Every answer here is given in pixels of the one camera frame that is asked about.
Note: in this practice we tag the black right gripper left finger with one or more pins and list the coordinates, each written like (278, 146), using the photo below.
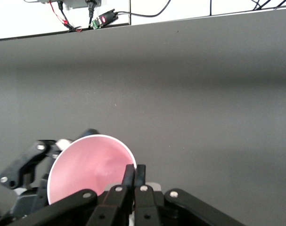
(105, 207)

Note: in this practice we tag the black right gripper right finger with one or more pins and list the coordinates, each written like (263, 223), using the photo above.
(152, 207)

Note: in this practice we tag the black serial adapter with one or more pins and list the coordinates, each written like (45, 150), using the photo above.
(105, 17)

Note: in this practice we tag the pink plastic cup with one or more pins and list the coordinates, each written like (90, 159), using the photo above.
(86, 164)

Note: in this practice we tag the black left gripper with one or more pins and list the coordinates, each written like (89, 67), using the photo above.
(27, 200)

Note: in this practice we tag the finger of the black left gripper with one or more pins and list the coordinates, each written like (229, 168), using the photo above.
(91, 132)

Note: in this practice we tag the white power strip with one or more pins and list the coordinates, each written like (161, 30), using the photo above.
(74, 3)

